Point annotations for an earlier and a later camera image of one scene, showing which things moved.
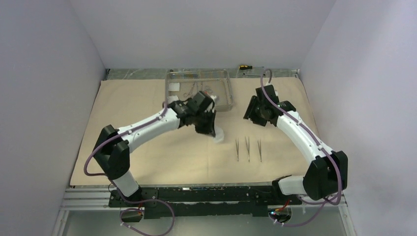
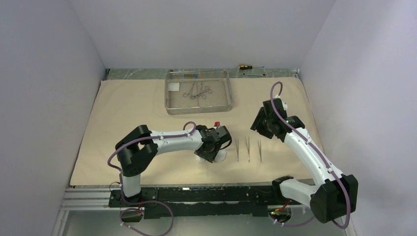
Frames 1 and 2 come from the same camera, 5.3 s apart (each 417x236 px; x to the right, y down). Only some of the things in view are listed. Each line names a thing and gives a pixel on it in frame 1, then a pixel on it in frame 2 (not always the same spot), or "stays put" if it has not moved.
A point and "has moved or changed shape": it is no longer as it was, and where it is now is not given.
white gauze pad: (174, 86) stays put
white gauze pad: (219, 134) has moved or changed shape
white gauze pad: (172, 99) -> (200, 160)
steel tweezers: (259, 147) stays put
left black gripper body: (203, 124) -> (210, 156)
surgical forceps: (186, 95) stays put
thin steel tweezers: (248, 147) stays put
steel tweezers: (237, 146) stays put
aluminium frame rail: (98, 198) stays put
